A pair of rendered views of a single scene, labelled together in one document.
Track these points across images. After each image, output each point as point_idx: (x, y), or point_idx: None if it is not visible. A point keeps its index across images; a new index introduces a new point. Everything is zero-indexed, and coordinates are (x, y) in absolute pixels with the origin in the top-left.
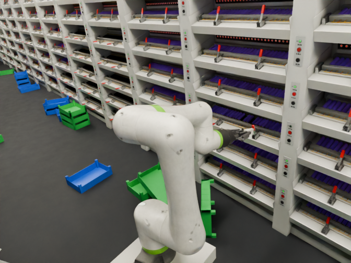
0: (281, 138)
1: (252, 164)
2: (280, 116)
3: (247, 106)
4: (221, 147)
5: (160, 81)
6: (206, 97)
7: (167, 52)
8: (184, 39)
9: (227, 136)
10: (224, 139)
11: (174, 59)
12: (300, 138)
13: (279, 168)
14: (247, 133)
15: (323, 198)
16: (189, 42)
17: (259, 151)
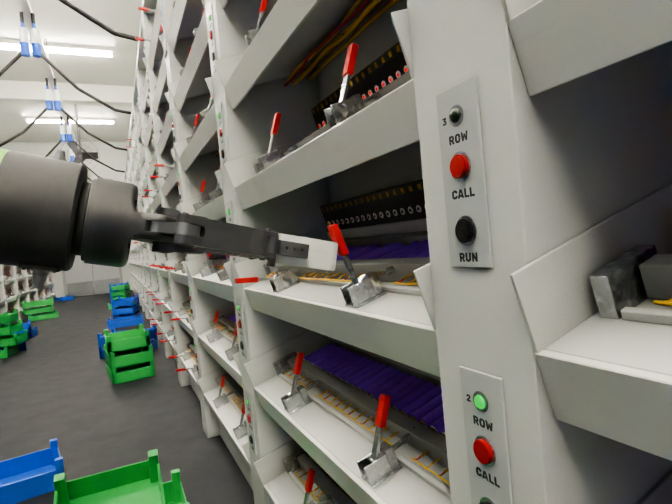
0: (433, 239)
1: (370, 461)
2: (407, 94)
3: (314, 142)
4: (17, 253)
5: (203, 209)
6: (251, 195)
7: (202, 112)
8: (209, 37)
9: (50, 180)
10: (8, 185)
11: (210, 120)
12: (529, 185)
13: (458, 476)
14: (249, 227)
15: None
16: (216, 39)
17: (427, 403)
